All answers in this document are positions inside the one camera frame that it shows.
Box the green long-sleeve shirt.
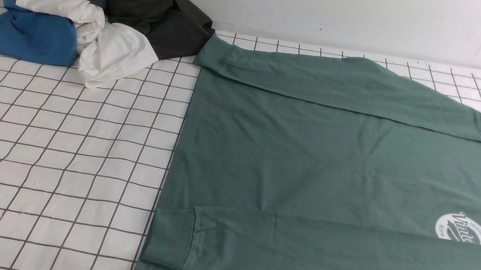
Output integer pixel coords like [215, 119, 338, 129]
[135, 36, 481, 270]

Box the white shirt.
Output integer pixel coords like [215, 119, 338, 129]
[16, 0, 158, 89]

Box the dark olive shirt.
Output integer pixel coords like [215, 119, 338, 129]
[105, 0, 215, 60]

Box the blue shirt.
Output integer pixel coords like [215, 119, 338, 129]
[0, 0, 77, 67]

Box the white grid tablecloth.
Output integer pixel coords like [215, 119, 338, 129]
[0, 0, 481, 270]

